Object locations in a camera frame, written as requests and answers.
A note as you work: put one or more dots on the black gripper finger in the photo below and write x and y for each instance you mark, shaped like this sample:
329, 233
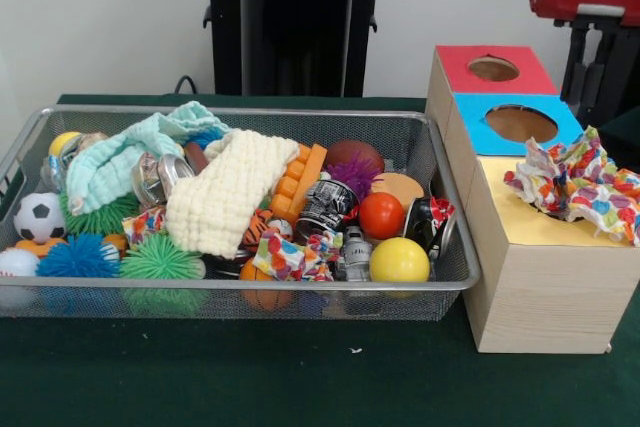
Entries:
606, 72
575, 67

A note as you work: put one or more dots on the colourful patterned paper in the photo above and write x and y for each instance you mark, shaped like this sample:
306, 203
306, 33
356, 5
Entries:
595, 192
285, 257

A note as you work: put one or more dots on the wooden box with three holes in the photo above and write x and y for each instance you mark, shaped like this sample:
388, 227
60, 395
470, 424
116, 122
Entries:
550, 297

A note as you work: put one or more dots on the shallow clear mesh bin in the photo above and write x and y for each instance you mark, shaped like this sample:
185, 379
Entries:
100, 307

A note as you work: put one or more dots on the black upright panel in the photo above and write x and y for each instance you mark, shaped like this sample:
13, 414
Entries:
632, 72

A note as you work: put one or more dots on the dark green side table cloth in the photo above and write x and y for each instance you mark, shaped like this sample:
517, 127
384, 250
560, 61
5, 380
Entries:
625, 132

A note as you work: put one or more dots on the red orange ball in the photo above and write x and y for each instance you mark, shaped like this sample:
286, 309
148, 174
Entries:
381, 215

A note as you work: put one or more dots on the purple spiky ball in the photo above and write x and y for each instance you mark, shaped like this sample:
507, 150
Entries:
352, 172

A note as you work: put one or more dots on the large yellow ball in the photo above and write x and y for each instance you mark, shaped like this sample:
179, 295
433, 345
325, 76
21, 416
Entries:
399, 259

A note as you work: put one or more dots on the cream knitted cloth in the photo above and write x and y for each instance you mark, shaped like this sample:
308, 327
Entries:
225, 197

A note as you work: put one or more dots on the green spiky ball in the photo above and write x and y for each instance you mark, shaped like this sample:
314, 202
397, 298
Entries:
160, 259

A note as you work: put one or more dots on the mint green cloth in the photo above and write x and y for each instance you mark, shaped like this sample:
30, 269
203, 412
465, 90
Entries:
110, 162

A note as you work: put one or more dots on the blue spiky ball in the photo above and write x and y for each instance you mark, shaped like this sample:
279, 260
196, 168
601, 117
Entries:
75, 257

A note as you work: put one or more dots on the black and white soccer ball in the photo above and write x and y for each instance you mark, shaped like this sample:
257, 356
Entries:
39, 217

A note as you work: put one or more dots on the white baseball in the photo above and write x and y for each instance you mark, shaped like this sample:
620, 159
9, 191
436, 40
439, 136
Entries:
17, 263

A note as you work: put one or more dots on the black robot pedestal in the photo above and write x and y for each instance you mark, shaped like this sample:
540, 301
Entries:
295, 47

